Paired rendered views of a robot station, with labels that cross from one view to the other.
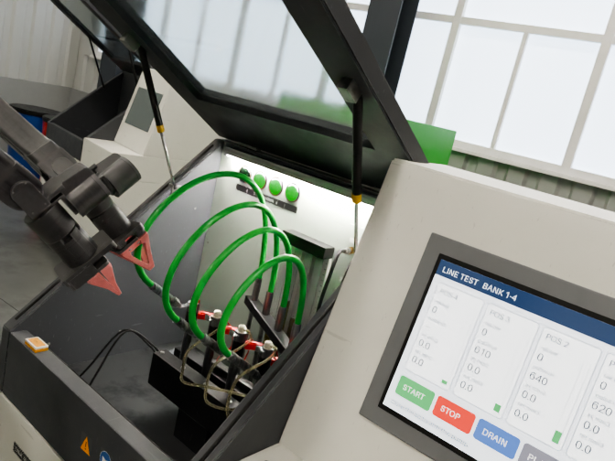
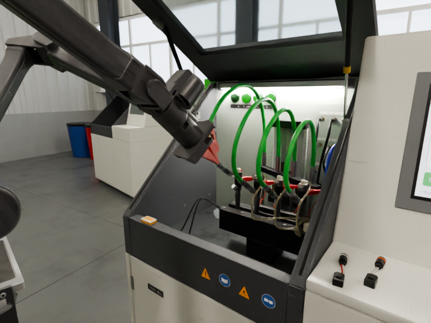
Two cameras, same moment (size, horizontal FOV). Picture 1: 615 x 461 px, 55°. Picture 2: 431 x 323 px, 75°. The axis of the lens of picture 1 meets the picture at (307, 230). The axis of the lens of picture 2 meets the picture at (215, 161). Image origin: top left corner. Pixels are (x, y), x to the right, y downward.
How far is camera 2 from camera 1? 0.49 m
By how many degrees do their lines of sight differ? 1
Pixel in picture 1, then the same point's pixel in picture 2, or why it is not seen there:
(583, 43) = not seen: hidden behind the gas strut
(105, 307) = (175, 192)
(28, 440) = (158, 280)
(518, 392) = not seen: outside the picture
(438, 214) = (419, 59)
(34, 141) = not seen: hidden behind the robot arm
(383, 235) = (376, 87)
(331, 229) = (304, 111)
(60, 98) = (90, 116)
